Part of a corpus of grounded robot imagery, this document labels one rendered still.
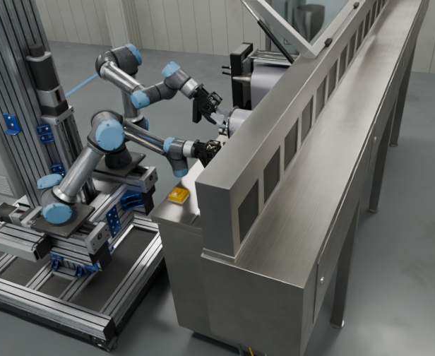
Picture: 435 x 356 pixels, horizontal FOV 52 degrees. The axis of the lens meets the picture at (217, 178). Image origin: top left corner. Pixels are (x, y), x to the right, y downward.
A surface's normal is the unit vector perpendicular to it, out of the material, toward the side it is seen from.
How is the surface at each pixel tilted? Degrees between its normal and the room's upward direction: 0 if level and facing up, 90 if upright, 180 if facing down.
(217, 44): 90
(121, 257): 0
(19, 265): 0
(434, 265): 0
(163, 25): 90
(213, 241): 90
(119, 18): 90
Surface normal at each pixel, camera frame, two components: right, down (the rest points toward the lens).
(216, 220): -0.44, 0.56
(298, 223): -0.07, -0.80
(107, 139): 0.46, 0.42
